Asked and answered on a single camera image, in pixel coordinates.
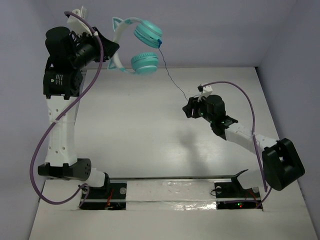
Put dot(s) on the teal cat ear headphones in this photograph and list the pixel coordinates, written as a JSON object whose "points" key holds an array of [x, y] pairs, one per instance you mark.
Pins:
{"points": [[143, 38]]}

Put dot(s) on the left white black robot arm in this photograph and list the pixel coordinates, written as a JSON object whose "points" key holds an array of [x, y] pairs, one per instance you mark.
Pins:
{"points": [[69, 53]]}

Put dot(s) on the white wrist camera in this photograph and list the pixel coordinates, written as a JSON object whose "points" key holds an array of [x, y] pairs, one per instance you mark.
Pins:
{"points": [[75, 24], [205, 90]]}

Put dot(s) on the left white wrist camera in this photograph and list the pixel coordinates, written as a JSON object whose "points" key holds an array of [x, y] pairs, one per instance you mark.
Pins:
{"points": [[75, 24]]}

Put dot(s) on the aluminium rail with foam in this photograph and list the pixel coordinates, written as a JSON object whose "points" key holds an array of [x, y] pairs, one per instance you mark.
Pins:
{"points": [[179, 193]]}

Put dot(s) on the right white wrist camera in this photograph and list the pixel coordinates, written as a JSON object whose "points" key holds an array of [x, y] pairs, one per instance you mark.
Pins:
{"points": [[205, 90]]}

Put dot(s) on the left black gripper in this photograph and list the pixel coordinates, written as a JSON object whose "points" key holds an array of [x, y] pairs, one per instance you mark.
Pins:
{"points": [[102, 46]]}

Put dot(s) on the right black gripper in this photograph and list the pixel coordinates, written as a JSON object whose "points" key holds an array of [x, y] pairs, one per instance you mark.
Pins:
{"points": [[193, 103]]}

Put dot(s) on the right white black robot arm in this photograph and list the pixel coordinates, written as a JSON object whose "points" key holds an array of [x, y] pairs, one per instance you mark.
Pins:
{"points": [[278, 160]]}

